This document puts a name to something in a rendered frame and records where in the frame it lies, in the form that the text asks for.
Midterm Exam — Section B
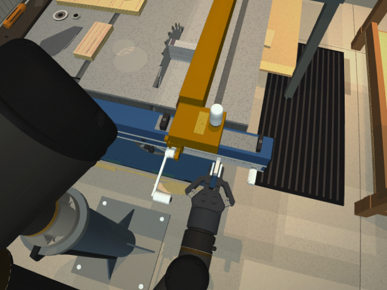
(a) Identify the orange rip fence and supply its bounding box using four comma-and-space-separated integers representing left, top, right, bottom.
164, 0, 237, 155

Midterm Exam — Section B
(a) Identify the light wood plank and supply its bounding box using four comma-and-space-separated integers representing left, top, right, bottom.
259, 0, 304, 78

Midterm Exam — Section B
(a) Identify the black ribbed floor mat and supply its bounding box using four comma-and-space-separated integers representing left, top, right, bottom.
255, 42, 346, 207

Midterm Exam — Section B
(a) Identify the white fence knob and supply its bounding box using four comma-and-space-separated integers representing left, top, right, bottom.
209, 103, 225, 128

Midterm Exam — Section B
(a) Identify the white lock lever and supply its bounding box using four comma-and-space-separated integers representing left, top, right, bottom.
151, 147, 178, 207

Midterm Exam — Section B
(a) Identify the dark grey green beam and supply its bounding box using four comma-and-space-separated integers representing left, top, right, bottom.
284, 0, 345, 100

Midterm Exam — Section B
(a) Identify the small light wood block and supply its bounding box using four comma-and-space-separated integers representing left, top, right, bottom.
263, 28, 276, 49

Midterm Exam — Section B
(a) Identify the grey and blue table saw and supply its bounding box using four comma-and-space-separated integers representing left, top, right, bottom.
24, 0, 275, 182

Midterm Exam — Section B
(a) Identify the grey setup bar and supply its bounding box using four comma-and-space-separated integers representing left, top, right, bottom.
167, 38, 198, 63

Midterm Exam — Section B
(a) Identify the light plywood sheet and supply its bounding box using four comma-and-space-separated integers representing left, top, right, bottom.
55, 0, 148, 16

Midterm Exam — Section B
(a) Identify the orange handled screwdriver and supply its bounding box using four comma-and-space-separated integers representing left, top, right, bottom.
2, 0, 31, 30

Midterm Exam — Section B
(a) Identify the dark grey riving knife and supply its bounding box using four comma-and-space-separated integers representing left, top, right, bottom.
39, 25, 83, 57

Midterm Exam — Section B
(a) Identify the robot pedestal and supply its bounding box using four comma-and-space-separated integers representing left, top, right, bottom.
19, 187, 172, 290

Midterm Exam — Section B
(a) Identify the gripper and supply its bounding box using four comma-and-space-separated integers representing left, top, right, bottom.
184, 161, 236, 236

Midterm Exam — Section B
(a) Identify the grey round disc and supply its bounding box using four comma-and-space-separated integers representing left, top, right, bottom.
112, 39, 149, 73

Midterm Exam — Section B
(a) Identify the brown wooden rack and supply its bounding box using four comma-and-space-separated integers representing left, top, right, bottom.
350, 0, 387, 218

